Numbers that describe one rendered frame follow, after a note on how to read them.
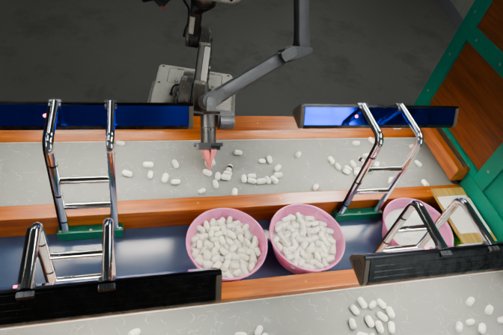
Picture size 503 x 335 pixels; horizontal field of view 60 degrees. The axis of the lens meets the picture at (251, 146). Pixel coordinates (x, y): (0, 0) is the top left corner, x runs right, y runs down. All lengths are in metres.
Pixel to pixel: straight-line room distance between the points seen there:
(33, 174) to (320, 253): 1.01
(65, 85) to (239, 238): 2.02
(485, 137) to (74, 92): 2.42
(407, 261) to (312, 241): 0.47
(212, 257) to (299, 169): 0.54
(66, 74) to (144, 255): 2.01
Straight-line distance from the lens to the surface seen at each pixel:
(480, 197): 1.94
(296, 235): 1.55
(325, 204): 1.66
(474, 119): 1.96
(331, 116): 1.48
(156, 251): 1.51
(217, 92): 1.62
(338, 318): 1.45
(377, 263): 1.14
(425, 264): 1.22
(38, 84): 3.22
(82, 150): 1.71
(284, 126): 1.87
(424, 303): 1.61
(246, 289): 1.38
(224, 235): 1.51
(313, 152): 1.84
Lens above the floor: 1.98
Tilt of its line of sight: 44 degrees down
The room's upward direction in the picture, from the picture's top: 15 degrees clockwise
